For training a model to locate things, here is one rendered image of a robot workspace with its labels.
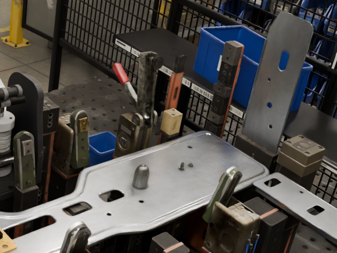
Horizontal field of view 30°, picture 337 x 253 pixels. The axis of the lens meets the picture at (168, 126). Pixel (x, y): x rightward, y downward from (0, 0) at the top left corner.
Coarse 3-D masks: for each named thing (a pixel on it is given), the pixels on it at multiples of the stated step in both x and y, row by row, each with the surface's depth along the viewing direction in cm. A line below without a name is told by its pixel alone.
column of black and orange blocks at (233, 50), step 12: (228, 48) 161; (240, 48) 161; (228, 60) 162; (240, 60) 163; (228, 72) 163; (216, 84) 167; (228, 84) 165; (216, 96) 168; (228, 96) 167; (216, 108) 170; (228, 108) 170; (216, 120) 170; (216, 132) 171
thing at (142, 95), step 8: (144, 56) 139; (152, 56) 142; (144, 64) 140; (152, 64) 138; (160, 64) 139; (144, 72) 140; (152, 72) 143; (144, 80) 141; (152, 80) 143; (144, 88) 142; (152, 88) 144; (144, 96) 143; (152, 96) 145; (144, 104) 143; (152, 104) 145; (136, 112) 145; (144, 112) 144; (152, 112) 146; (152, 120) 147
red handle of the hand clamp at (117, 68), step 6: (114, 66) 149; (120, 66) 149; (120, 72) 148; (120, 78) 148; (126, 78) 148; (126, 84) 148; (126, 90) 148; (132, 90) 148; (132, 96) 147; (132, 102) 147; (144, 120) 146
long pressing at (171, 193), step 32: (128, 160) 140; (160, 160) 143; (192, 160) 145; (224, 160) 148; (96, 192) 127; (128, 192) 129; (160, 192) 132; (192, 192) 134; (0, 224) 113; (64, 224) 117; (96, 224) 118; (128, 224) 120; (160, 224) 123
